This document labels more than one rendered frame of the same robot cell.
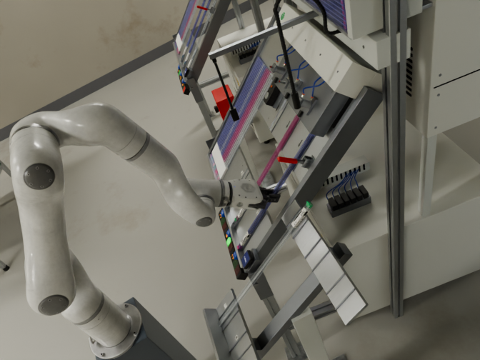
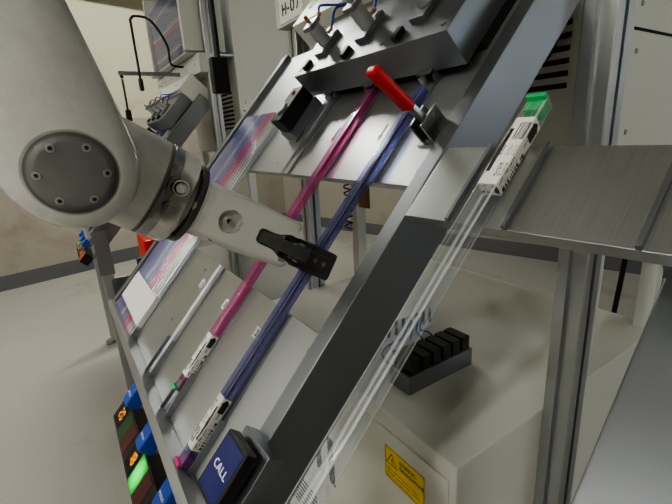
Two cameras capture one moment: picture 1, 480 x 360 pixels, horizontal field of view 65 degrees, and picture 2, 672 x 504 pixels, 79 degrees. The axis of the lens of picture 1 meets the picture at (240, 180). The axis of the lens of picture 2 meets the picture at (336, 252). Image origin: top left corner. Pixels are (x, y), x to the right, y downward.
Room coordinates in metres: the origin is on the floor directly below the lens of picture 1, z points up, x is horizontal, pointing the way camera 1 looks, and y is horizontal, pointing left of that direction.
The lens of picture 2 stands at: (0.46, 0.15, 1.05)
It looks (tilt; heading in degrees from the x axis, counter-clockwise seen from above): 16 degrees down; 326
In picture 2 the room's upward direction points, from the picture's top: 3 degrees counter-clockwise
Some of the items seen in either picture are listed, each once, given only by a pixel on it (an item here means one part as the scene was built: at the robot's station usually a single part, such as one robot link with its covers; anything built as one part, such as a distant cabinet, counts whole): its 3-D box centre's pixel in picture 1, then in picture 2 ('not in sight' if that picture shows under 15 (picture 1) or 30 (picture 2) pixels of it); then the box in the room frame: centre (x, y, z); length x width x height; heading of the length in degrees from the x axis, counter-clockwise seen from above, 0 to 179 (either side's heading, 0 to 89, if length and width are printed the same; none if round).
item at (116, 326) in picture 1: (102, 318); not in sight; (0.74, 0.59, 0.79); 0.19 x 0.19 x 0.18
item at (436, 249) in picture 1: (374, 207); (430, 423); (1.08, -0.54, 0.31); 0.70 x 0.65 x 0.62; 179
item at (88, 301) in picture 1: (61, 278); not in sight; (0.77, 0.60, 1.00); 0.19 x 0.12 x 0.24; 13
